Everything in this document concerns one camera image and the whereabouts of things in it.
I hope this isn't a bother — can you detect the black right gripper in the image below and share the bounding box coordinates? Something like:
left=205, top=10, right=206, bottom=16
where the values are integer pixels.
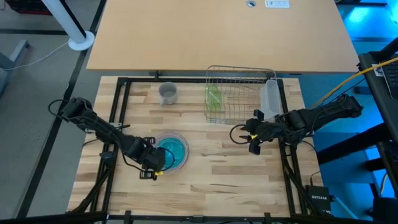
left=244, top=109, right=289, bottom=156

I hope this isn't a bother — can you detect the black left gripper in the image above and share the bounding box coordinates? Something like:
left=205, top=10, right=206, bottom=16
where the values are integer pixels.
left=130, top=136, right=166, bottom=180

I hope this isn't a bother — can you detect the pink plate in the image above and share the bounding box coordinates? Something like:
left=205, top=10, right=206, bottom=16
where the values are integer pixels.
left=154, top=132, right=190, bottom=172

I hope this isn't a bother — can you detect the transparent green plate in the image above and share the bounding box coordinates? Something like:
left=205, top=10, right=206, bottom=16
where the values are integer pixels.
left=204, top=83, right=225, bottom=112

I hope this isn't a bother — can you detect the translucent plastic utensil caddy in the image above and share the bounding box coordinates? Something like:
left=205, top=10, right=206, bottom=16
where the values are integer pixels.
left=259, top=78, right=282, bottom=123

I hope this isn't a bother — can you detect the grey speckled mug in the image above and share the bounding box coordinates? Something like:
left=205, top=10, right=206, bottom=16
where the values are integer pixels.
left=158, top=82, right=180, bottom=107

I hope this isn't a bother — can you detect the beige wooden desk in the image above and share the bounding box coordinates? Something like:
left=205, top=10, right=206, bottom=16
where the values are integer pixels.
left=86, top=0, right=360, bottom=74

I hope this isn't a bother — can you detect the white power outlet strip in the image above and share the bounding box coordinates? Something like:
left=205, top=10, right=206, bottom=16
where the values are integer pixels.
left=264, top=0, right=290, bottom=9

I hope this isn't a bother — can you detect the black equipment cart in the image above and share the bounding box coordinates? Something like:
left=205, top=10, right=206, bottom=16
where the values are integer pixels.
left=357, top=37, right=398, bottom=144

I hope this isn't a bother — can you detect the white pole with base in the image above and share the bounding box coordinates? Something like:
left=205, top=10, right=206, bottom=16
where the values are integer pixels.
left=42, top=0, right=96, bottom=52

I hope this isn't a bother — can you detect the grey desk leg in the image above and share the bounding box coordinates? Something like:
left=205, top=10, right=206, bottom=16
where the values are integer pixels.
left=0, top=39, right=30, bottom=97

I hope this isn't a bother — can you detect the black crate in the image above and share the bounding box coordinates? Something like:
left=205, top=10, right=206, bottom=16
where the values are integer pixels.
left=4, top=0, right=52, bottom=16

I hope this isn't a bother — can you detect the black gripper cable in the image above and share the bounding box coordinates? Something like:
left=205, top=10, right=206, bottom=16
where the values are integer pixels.
left=160, top=147, right=177, bottom=172
left=229, top=123, right=250, bottom=146

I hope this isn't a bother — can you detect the grey wire dish rack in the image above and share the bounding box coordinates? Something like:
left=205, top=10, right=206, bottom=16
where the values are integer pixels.
left=204, top=65, right=278, bottom=126

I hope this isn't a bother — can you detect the black aluminium table frame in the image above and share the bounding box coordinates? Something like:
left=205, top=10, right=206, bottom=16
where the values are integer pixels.
left=0, top=76, right=398, bottom=224

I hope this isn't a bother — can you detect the black Netgear switch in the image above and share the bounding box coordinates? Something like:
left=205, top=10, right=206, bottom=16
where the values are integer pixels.
left=305, top=185, right=332, bottom=213

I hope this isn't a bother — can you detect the yellow cable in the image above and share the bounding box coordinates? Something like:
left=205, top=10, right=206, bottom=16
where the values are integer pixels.
left=310, top=57, right=398, bottom=108

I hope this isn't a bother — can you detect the white floor cable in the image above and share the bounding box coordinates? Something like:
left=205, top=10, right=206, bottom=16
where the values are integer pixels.
left=4, top=42, right=71, bottom=72

